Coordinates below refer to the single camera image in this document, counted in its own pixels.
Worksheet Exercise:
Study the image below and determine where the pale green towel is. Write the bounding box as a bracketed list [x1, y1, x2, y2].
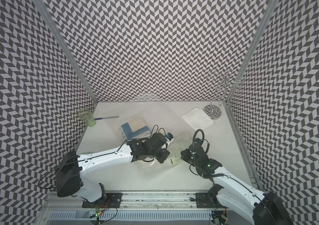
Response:
[167, 133, 192, 166]

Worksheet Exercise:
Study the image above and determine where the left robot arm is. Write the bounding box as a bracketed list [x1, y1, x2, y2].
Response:
[54, 133, 173, 205]

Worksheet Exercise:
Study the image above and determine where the chrome wire mug stand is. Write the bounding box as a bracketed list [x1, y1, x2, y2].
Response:
[203, 69, 244, 120]

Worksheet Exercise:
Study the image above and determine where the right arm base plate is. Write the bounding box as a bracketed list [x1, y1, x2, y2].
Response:
[195, 193, 220, 209]

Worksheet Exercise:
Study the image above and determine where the green glass cup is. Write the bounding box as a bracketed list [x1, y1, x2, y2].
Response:
[77, 108, 96, 127]

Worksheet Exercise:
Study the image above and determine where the aluminium front rail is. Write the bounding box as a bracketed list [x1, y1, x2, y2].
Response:
[41, 191, 278, 211]

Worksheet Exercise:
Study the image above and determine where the white cloth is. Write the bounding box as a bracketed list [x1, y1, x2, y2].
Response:
[181, 108, 215, 130]

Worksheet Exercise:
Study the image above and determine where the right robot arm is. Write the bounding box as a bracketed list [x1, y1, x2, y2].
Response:
[181, 143, 293, 225]

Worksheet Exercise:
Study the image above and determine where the purple handled utensil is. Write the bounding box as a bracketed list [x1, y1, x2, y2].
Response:
[94, 116, 119, 121]

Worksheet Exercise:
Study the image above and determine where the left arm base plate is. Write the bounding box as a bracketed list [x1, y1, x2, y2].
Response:
[82, 192, 123, 209]

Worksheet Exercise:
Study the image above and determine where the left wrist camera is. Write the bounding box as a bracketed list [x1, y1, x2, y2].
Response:
[165, 133, 174, 145]

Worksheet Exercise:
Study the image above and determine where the blue and beige towel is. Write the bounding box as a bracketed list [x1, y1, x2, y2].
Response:
[121, 117, 151, 139]

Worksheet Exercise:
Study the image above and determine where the clear plastic vacuum bag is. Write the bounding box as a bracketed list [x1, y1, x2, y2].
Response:
[111, 94, 193, 180]

